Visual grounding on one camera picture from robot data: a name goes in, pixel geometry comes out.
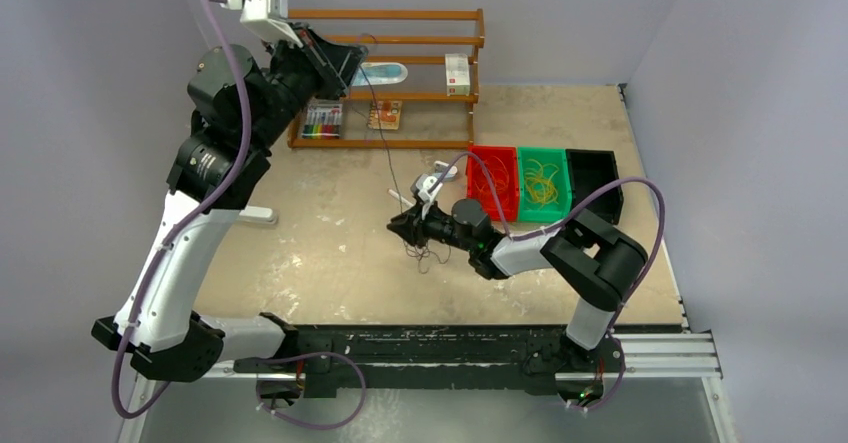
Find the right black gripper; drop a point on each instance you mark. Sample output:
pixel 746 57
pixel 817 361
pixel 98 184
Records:
pixel 414 227

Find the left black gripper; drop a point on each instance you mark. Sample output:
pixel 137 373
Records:
pixel 334 65

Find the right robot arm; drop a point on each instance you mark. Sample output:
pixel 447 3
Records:
pixel 598 261

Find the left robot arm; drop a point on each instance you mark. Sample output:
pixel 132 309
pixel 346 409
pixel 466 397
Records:
pixel 241 110

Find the blue oval packaged item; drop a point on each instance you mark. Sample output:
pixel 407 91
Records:
pixel 379 74

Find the marker pen set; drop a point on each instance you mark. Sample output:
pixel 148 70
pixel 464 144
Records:
pixel 323 120

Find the white pen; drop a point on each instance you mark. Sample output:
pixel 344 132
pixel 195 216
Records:
pixel 400 198

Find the orange small notebook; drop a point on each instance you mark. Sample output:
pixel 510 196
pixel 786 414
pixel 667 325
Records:
pixel 385 115

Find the red plastic bin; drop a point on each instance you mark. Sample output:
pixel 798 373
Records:
pixel 500 192

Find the green plastic bin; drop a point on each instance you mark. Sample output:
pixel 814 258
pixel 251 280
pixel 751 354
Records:
pixel 544 184

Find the white red box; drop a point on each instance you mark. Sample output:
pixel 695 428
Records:
pixel 457 74

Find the wooden shelf rack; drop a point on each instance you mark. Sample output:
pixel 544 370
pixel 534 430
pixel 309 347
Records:
pixel 418 39

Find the black plastic bin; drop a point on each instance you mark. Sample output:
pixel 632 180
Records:
pixel 589 170

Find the white rectangular eraser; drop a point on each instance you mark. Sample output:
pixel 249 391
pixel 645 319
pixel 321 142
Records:
pixel 258 215

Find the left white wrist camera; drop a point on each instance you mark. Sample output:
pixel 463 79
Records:
pixel 266 19

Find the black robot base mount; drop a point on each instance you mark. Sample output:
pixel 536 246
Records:
pixel 538 360

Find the aluminium rail frame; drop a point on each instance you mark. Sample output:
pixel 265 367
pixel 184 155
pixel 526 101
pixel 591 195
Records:
pixel 648 355

